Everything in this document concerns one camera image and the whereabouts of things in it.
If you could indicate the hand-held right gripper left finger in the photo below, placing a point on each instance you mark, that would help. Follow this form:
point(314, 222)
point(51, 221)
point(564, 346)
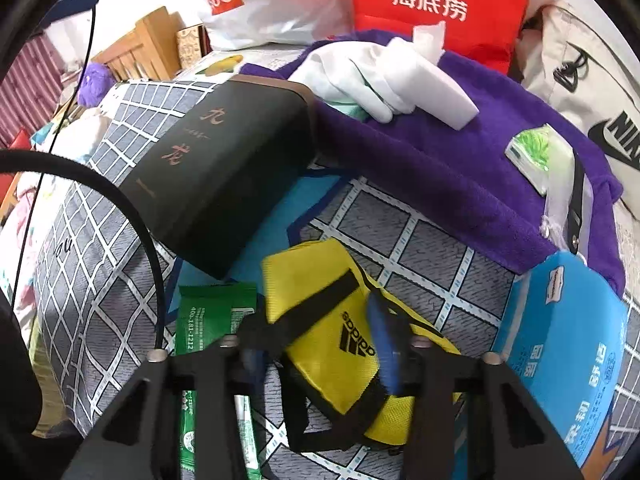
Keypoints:
point(251, 360)

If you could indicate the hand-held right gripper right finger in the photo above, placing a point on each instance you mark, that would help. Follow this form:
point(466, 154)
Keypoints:
point(385, 350)

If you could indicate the yellow sports bag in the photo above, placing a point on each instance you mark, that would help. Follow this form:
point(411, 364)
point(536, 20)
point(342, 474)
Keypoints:
point(310, 280)

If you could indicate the white foam block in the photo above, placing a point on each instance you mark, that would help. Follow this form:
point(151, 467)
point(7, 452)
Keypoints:
point(445, 95)

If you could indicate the white gloves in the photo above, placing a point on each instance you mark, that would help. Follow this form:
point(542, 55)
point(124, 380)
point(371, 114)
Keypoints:
point(350, 70)

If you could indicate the white paper tissue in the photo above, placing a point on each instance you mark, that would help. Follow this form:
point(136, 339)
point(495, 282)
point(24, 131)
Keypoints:
point(430, 37)

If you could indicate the green wet wipe packet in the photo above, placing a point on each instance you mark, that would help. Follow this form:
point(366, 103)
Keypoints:
point(210, 310)

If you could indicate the grey grid bedsheet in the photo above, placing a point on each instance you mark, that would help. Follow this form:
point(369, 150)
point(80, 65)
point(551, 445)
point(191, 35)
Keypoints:
point(425, 270)

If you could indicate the purple towel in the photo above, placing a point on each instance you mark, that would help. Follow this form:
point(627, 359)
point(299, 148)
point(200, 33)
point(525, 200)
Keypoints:
point(425, 175)

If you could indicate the blue tissue pack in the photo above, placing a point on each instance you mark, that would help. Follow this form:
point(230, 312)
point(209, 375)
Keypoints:
point(565, 340)

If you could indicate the dark green box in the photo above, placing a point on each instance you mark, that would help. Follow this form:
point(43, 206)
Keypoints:
point(225, 160)

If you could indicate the green tissue pack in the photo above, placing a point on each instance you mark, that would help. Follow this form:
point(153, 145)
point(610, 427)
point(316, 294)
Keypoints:
point(530, 155)

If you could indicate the purple plush toy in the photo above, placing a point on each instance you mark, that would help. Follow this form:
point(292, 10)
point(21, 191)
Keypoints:
point(95, 82)

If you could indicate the brown patterned box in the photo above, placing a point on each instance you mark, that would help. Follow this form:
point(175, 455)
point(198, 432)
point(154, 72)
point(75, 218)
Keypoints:
point(191, 45)

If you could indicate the white canvas bag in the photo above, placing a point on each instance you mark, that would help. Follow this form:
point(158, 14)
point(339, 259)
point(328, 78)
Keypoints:
point(575, 80)

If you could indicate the red striped cloth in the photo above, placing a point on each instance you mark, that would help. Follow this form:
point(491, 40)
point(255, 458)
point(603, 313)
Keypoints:
point(25, 90)

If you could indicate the white plastic bag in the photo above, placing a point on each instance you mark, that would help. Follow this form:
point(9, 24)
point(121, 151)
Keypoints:
point(280, 0)

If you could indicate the wooden bed frame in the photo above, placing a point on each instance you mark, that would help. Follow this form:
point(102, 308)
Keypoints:
point(145, 50)

